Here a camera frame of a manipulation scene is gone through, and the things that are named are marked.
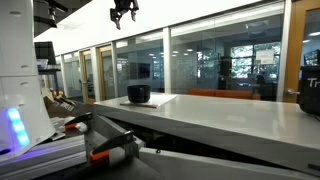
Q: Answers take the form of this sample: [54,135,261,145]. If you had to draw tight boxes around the far black orange clamp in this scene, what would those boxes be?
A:
[64,112,93,131]

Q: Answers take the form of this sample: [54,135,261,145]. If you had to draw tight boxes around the black pot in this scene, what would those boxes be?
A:
[127,85,151,103]

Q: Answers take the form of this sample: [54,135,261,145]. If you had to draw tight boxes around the wooden door with handle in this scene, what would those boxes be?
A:
[283,0,320,103]

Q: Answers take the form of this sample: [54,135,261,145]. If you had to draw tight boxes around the orange sofa behind glass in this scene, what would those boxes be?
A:
[187,88,261,100]

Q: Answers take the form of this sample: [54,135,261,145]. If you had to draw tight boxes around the black shelf with bin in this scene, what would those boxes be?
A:
[34,41,60,91]

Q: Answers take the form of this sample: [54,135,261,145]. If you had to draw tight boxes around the black monitor at right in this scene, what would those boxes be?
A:
[299,66,320,115]

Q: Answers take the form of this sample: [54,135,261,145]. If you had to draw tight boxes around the black orange clamp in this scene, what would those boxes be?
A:
[64,112,93,131]
[89,130,134,163]

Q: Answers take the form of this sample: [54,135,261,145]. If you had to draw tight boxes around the cardboard boxes pile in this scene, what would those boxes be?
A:
[43,92,76,118]

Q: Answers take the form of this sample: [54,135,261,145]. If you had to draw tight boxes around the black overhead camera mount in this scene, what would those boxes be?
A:
[33,0,68,28]

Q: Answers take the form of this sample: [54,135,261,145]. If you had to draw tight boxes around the white legal pad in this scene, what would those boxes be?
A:
[121,94,177,108]

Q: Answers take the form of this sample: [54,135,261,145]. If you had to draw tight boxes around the near black orange clamp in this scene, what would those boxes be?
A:
[89,130,134,163]

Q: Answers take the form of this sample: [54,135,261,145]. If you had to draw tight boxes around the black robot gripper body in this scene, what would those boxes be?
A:
[114,0,139,11]

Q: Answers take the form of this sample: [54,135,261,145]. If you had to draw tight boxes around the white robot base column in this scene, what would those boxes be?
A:
[0,0,55,162]

